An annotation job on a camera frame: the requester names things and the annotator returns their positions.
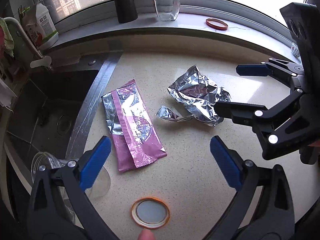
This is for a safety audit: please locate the black thermos flask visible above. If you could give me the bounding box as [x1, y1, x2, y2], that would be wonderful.
[114, 0, 138, 23]

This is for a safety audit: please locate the small patterned ceramic cup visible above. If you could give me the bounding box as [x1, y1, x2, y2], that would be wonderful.
[291, 42, 300, 58]

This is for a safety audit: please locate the black kitchen sink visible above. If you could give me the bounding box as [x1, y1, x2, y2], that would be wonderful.
[4, 68, 101, 160]

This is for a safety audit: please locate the red jar lid ring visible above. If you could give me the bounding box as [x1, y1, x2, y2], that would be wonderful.
[205, 18, 229, 31]

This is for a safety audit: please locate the white faucet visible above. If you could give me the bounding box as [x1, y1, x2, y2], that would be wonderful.
[3, 17, 52, 71]

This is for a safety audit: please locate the silver foil wrapper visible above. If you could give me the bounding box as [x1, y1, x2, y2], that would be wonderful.
[156, 65, 231, 127]

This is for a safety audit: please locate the white green detergent carton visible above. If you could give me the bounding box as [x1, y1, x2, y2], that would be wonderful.
[22, 2, 59, 51]

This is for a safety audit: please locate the orange rimmed jar lid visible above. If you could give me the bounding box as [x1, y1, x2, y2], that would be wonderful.
[131, 197, 171, 230]

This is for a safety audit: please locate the pink foil snack wrapper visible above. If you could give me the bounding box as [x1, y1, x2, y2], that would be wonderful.
[101, 80, 167, 172]

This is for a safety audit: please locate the clear glass mug jar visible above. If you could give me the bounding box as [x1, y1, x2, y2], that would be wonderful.
[153, 0, 180, 21]

